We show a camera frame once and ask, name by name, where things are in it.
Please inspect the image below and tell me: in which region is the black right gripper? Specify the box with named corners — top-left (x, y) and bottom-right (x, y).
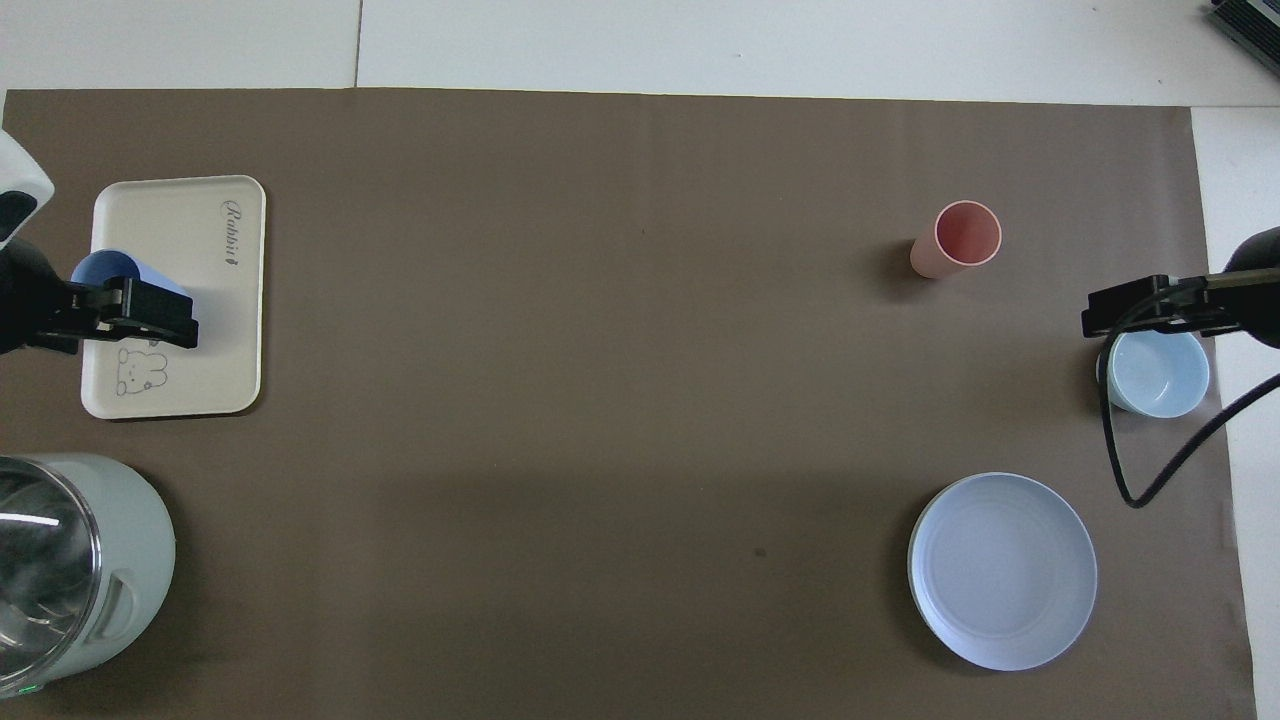
top-left (1224, 227), bottom-right (1280, 350)

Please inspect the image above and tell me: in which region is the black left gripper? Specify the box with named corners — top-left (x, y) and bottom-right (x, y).
top-left (0, 239), bottom-right (103, 357)

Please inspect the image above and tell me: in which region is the blue ribbed cup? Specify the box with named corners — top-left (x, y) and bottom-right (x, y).
top-left (71, 250), bottom-right (192, 301)

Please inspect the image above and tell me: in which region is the cream rabbit print tray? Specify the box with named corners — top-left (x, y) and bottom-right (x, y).
top-left (80, 175), bottom-right (267, 420)

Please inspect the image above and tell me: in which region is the pink cup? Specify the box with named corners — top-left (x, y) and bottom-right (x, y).
top-left (910, 201), bottom-right (1002, 280)

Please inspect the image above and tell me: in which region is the light blue bowl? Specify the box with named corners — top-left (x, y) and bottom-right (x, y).
top-left (1097, 329), bottom-right (1210, 419)

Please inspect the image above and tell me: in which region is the white kettle with glass lid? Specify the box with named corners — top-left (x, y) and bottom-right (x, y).
top-left (0, 454), bottom-right (177, 698)

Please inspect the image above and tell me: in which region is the dark striped device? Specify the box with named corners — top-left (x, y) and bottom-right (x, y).
top-left (1207, 0), bottom-right (1280, 51)

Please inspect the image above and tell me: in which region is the pale blue plate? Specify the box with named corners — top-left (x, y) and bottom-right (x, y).
top-left (907, 472), bottom-right (1098, 672)

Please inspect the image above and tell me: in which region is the brown table mat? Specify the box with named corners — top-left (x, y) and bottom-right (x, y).
top-left (0, 88), bottom-right (1259, 720)

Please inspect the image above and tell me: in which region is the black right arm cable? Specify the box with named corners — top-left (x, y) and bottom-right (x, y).
top-left (1097, 276), bottom-right (1280, 509)

